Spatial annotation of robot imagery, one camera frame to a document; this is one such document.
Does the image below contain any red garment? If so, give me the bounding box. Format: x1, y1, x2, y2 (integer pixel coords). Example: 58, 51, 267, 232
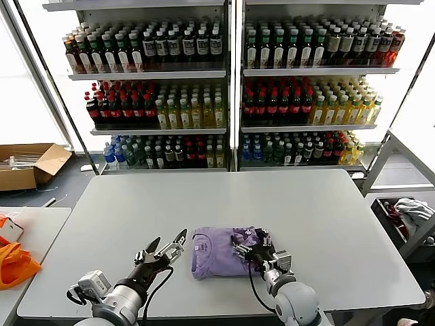
383, 200, 407, 238

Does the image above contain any purple t-shirt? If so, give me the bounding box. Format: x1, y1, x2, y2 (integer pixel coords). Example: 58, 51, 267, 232
190, 225, 276, 280

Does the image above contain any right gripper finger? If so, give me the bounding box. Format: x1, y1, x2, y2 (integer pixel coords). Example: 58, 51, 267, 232
254, 228, 275, 254
230, 233, 254, 261

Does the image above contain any black left camera cable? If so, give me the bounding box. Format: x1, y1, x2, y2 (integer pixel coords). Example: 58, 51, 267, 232
66, 287, 91, 306

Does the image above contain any white grey garment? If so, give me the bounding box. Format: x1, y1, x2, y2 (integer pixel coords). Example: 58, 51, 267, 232
393, 198, 435, 235

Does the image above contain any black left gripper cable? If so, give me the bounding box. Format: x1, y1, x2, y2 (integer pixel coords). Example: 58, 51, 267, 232
141, 266, 175, 322

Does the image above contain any black plastic crate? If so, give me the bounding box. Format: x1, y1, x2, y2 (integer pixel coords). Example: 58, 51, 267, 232
370, 196, 435, 252

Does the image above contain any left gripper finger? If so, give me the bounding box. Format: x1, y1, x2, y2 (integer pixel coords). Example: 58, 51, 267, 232
154, 228, 188, 264
133, 236, 162, 266

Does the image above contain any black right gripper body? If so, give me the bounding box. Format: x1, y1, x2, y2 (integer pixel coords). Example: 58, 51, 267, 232
246, 242, 277, 272

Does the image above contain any dark bottle white black label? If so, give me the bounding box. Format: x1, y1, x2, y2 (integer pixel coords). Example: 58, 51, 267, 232
181, 30, 196, 69
167, 31, 181, 69
141, 31, 156, 71
195, 30, 210, 68
154, 31, 169, 70
209, 29, 224, 68

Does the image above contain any brown cardboard box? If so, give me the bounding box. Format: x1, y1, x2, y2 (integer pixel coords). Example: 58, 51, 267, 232
0, 143, 73, 192

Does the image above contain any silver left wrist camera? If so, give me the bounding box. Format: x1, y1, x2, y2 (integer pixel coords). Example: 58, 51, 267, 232
77, 270, 111, 295

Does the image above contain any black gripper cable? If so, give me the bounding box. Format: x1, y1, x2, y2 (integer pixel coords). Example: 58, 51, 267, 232
249, 263, 277, 312
141, 266, 175, 322

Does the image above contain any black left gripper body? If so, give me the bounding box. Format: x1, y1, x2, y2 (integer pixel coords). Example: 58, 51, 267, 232
117, 250, 171, 290

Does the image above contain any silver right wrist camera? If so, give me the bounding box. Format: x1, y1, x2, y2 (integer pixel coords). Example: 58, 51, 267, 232
271, 250, 295, 274

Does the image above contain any dark bottle grey label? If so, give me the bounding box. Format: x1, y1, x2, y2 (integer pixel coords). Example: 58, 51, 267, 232
379, 27, 393, 68
366, 27, 381, 67
353, 27, 367, 67

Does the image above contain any white box orange trim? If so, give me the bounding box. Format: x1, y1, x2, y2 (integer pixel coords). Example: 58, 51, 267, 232
0, 213, 25, 242

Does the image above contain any cola bottle red cap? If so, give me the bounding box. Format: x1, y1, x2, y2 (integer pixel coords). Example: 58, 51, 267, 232
266, 90, 279, 125
300, 90, 313, 125
277, 90, 291, 125
195, 141, 207, 169
323, 139, 334, 166
243, 90, 256, 125
85, 91, 101, 127
121, 94, 135, 128
97, 93, 111, 127
143, 94, 157, 128
289, 90, 302, 125
333, 139, 344, 166
254, 90, 268, 125
109, 94, 123, 128
184, 141, 196, 169
133, 94, 145, 128

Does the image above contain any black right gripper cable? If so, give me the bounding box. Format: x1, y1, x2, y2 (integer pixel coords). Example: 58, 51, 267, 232
249, 263, 277, 312

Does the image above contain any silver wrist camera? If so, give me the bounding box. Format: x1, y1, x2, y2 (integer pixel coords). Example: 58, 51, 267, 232
77, 270, 111, 295
271, 250, 295, 274

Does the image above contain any orange fabric bag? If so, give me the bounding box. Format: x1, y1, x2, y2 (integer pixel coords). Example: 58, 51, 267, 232
0, 241, 43, 290

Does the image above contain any clear plastic tube bundle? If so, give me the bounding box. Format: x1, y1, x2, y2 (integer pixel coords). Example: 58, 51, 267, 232
0, 154, 47, 170

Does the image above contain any dark bottle beige label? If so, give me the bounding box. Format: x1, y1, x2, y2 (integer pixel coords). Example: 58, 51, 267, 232
326, 27, 342, 67
340, 27, 354, 67

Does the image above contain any grey metal frame cart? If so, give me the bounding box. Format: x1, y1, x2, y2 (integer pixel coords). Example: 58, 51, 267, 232
360, 130, 435, 262

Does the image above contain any white metal shelf rack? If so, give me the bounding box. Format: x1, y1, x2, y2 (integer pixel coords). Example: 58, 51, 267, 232
236, 0, 402, 173
42, 0, 235, 176

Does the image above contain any green cap white label bottle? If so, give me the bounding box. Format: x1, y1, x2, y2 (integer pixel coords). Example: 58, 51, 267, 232
245, 29, 259, 70
103, 33, 119, 73
88, 33, 105, 74
258, 29, 273, 70
130, 32, 145, 73
285, 29, 300, 70
75, 34, 92, 74
299, 29, 313, 69
116, 33, 133, 73
312, 29, 326, 69
272, 29, 286, 70

